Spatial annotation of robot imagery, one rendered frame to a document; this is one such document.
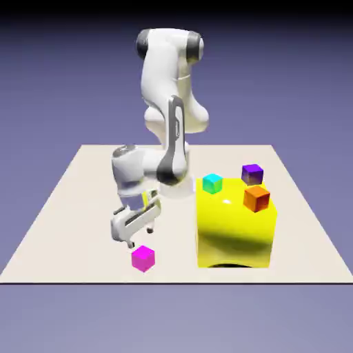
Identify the small magenta cube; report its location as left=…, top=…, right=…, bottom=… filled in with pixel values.
left=131, top=245, right=156, bottom=273

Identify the small orange cube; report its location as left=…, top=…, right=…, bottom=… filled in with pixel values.
left=243, top=185, right=271, bottom=213

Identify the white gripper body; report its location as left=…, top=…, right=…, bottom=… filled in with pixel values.
left=110, top=199, right=163, bottom=243

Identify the small purple cube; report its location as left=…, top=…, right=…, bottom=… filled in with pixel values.
left=241, top=163, right=264, bottom=186

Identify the small cyan cube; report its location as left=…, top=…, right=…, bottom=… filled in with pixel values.
left=202, top=173, right=223, bottom=195

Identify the large yellow box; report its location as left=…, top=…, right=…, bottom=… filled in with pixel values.
left=195, top=177, right=278, bottom=269

